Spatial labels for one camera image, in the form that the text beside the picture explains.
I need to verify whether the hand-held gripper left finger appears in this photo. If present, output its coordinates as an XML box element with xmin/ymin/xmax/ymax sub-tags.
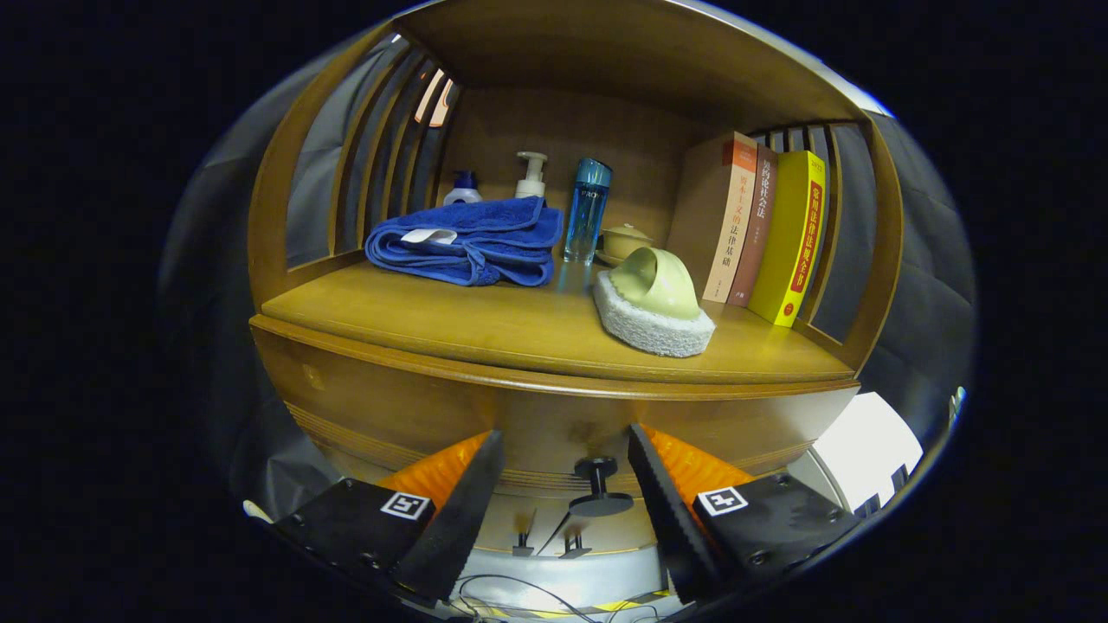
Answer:
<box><xmin>273</xmin><ymin>429</ymin><xmax>506</xmax><ymax>604</ymax></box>

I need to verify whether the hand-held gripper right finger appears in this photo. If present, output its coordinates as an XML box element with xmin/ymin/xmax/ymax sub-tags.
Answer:
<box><xmin>628</xmin><ymin>422</ymin><xmax>862</xmax><ymax>604</ymax></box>

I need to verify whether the black drawer knob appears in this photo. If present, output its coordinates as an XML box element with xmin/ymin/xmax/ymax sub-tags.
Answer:
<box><xmin>569</xmin><ymin>457</ymin><xmax>635</xmax><ymax>518</ymax></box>

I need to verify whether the wooden drawer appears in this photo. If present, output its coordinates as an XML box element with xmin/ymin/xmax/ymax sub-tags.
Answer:
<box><xmin>251</xmin><ymin>318</ymin><xmax>860</xmax><ymax>503</ymax></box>

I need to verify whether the green handled sponge brush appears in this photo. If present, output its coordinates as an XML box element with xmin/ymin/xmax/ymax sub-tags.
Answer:
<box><xmin>593</xmin><ymin>247</ymin><xmax>718</xmax><ymax>358</ymax></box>

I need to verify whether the wooden countertop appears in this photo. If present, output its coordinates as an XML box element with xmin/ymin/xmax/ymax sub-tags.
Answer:
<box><xmin>260</xmin><ymin>260</ymin><xmax>858</xmax><ymax>386</ymax></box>

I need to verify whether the wooden cabinet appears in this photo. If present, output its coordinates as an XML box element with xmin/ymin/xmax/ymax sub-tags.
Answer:
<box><xmin>247</xmin><ymin>0</ymin><xmax>905</xmax><ymax>520</ymax></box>

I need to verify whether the yellow black floor tape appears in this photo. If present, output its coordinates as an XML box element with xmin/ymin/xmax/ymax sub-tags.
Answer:
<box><xmin>485</xmin><ymin>593</ymin><xmax>673</xmax><ymax>620</ymax></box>

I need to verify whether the white box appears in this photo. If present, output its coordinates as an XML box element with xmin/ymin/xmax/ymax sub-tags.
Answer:
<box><xmin>792</xmin><ymin>392</ymin><xmax>925</xmax><ymax>520</ymax></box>

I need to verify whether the yellow-green lidded tea cup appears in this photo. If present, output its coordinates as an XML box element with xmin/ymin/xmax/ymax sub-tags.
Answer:
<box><xmin>597</xmin><ymin>223</ymin><xmax>654</xmax><ymax>265</ymax></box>

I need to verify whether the blue folded towel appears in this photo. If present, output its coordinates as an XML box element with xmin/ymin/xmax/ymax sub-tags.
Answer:
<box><xmin>364</xmin><ymin>196</ymin><xmax>564</xmax><ymax>287</ymax></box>

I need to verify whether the brown book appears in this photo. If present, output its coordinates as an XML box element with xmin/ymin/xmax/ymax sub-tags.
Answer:
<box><xmin>727</xmin><ymin>145</ymin><xmax>780</xmax><ymax>307</ymax></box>

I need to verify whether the yellow book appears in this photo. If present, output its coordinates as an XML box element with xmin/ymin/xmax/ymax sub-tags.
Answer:
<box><xmin>749</xmin><ymin>151</ymin><xmax>828</xmax><ymax>328</ymax></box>

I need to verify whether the tall blue glass bottle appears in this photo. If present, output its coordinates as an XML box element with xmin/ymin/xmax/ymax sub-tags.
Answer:
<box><xmin>564</xmin><ymin>157</ymin><xmax>613</xmax><ymax>265</ymax></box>

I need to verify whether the beige book orange spine top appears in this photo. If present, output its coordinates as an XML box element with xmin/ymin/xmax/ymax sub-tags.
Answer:
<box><xmin>665</xmin><ymin>132</ymin><xmax>759</xmax><ymax>304</ymax></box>

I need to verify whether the small white bottle blue cap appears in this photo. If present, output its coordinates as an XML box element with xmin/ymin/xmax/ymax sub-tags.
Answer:
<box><xmin>443</xmin><ymin>170</ymin><xmax>484</xmax><ymax>206</ymax></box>

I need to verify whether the white pump bottle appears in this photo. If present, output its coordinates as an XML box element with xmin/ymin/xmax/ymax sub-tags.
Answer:
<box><xmin>515</xmin><ymin>151</ymin><xmax>550</xmax><ymax>200</ymax></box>

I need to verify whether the black cable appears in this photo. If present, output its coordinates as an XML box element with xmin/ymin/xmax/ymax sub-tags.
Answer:
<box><xmin>450</xmin><ymin>573</ymin><xmax>685</xmax><ymax>620</ymax></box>

